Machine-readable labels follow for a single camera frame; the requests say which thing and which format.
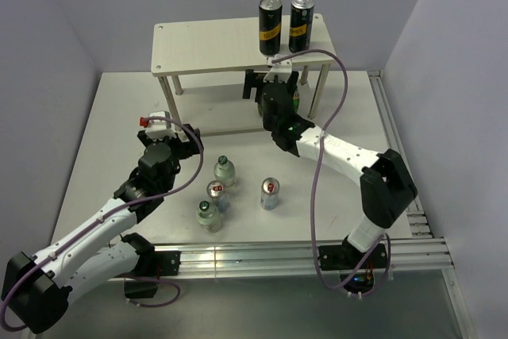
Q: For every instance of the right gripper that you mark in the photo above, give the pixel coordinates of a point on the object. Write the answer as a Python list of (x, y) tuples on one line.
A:
[(253, 80)]

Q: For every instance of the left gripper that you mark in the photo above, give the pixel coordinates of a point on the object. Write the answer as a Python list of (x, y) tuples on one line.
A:
[(187, 148)]

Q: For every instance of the green glass bottle back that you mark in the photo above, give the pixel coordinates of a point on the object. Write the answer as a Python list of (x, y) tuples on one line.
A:
[(296, 96)]

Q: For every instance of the green glass bottle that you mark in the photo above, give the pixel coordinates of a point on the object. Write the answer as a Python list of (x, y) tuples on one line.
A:
[(260, 109), (296, 96)]

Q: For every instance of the green glass bottle front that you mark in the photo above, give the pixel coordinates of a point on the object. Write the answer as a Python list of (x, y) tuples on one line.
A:
[(260, 109)]

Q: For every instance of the clear bottle green cap back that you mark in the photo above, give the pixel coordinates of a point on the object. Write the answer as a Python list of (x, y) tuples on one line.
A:
[(224, 171)]

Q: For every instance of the clear bottle green cap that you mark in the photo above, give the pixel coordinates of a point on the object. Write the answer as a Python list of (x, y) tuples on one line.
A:
[(208, 216), (224, 171)]

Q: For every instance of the clear bottle green cap front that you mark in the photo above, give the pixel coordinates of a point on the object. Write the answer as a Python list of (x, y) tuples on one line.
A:
[(208, 216)]

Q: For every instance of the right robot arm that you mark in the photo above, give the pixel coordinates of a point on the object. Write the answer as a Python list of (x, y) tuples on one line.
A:
[(386, 186)]

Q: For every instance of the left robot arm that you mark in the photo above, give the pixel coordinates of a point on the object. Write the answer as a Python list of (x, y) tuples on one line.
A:
[(39, 288)]

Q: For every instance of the white two-tier shelf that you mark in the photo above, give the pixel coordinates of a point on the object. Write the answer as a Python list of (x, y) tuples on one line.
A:
[(200, 66)]

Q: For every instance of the silver can red top left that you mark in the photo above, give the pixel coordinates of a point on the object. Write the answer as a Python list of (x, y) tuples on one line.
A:
[(217, 194)]

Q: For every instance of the silver can red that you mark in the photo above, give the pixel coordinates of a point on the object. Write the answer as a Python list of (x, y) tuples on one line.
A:
[(269, 198), (217, 194)]

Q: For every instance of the black can left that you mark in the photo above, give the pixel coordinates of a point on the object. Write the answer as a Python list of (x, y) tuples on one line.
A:
[(270, 24)]

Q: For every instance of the black can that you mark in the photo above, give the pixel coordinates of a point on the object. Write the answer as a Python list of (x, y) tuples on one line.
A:
[(301, 22), (270, 24)]

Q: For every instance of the black can right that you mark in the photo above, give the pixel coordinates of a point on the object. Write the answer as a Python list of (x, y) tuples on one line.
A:
[(301, 22)]

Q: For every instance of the silver can red top right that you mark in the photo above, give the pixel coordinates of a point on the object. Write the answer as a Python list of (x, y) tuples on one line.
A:
[(269, 198)]

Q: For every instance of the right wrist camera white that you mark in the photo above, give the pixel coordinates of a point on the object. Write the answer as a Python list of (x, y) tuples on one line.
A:
[(280, 70)]

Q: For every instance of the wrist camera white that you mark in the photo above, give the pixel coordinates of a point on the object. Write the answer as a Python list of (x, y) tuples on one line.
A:
[(157, 129), (280, 70)]

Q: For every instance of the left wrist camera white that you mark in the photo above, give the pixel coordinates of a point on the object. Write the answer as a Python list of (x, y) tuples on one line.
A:
[(157, 129)]

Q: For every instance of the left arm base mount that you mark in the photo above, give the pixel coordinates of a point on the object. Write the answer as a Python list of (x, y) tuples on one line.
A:
[(143, 281)]

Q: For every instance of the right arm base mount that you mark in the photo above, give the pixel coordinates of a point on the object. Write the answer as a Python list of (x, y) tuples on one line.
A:
[(367, 271)]

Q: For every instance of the aluminium front rail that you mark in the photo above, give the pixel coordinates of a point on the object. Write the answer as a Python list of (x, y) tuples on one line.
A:
[(421, 252)]

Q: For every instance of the aluminium side rail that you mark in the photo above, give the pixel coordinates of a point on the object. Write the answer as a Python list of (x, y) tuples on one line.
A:
[(459, 306)]

